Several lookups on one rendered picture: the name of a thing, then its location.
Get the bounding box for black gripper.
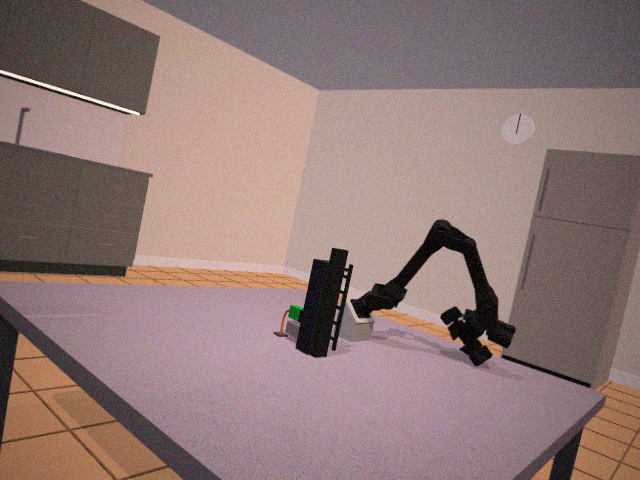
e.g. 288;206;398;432
441;307;493;366

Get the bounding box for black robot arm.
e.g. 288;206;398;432
350;219;515;348

